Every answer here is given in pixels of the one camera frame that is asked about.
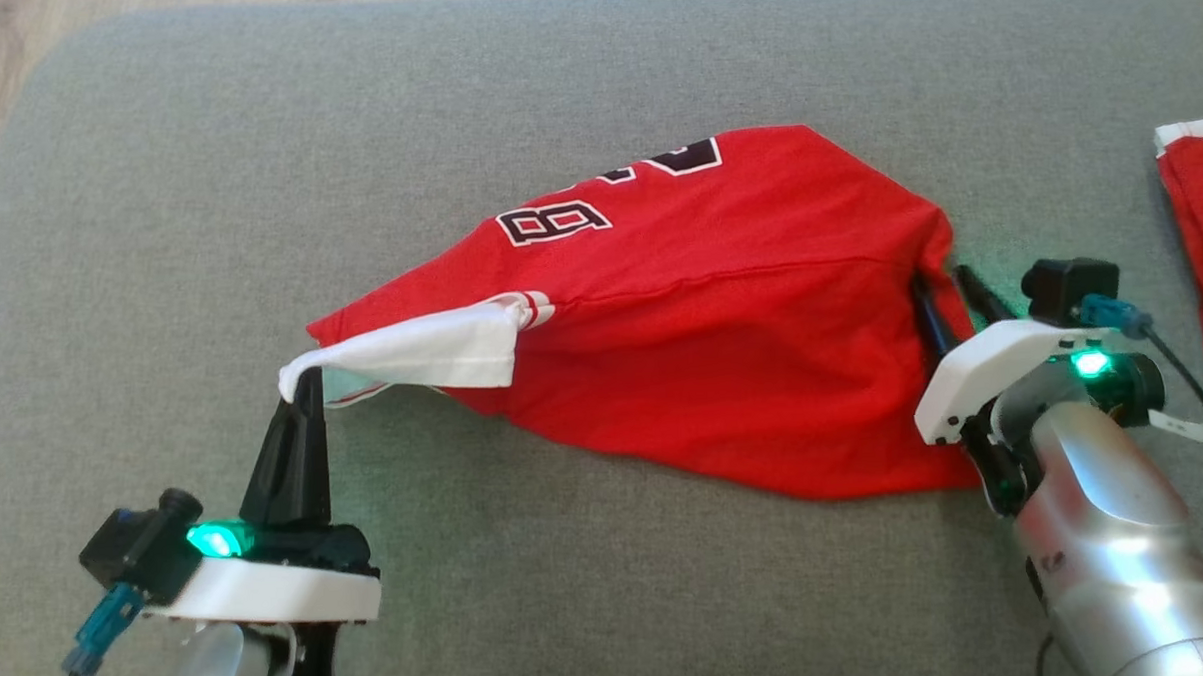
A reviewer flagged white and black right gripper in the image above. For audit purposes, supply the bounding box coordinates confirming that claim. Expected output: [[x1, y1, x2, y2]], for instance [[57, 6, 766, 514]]
[[907, 256, 1172, 521]]

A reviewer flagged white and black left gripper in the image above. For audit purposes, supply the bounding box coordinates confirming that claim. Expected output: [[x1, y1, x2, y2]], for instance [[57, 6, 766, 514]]
[[138, 368, 384, 632]]

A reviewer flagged red basketball jersey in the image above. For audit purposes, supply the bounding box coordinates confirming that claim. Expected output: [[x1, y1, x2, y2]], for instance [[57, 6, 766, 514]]
[[270, 117, 984, 520]]

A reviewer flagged right camera cable, teal plug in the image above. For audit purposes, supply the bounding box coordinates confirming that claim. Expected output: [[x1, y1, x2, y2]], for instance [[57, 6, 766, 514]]
[[1078, 290, 1203, 530]]

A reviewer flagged camera cable, teal plug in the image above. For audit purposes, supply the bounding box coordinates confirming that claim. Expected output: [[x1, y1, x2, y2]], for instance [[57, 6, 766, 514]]
[[1078, 290, 1203, 530], [44, 582, 151, 676]]

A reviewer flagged left camera cable, teal plug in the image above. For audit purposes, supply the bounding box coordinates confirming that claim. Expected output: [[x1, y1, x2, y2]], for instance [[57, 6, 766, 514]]
[[44, 582, 151, 676]]

